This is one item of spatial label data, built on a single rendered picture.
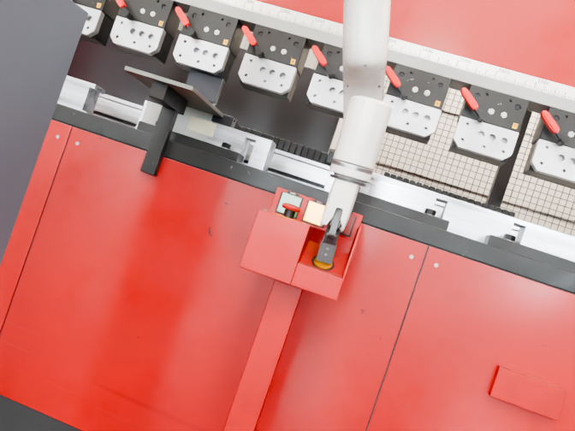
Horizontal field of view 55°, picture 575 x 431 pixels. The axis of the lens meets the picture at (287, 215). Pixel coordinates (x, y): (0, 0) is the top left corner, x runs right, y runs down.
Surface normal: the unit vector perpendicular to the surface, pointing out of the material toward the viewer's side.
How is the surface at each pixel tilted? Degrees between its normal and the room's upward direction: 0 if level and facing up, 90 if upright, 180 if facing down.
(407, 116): 90
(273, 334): 90
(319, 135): 90
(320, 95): 90
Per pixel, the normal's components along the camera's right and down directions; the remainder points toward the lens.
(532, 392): -0.15, -0.07
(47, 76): 0.92, 0.31
